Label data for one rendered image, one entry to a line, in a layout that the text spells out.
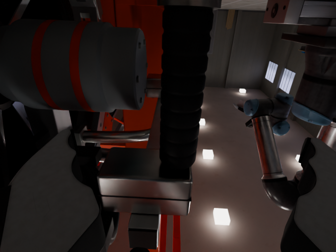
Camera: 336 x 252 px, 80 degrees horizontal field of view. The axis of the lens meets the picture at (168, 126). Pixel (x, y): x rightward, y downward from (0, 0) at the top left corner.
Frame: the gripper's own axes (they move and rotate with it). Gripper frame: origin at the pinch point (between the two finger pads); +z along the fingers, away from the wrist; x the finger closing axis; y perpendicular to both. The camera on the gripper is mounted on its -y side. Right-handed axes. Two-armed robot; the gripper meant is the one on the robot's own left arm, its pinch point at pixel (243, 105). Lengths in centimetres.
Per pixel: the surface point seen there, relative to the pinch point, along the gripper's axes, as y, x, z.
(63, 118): 18, 86, -68
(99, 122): 10, 81, -53
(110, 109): 23, 78, -74
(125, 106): 24, 76, -75
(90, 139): 13, 82, -67
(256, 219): -477, -393, 263
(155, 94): 21, 68, -58
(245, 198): -476, -404, 350
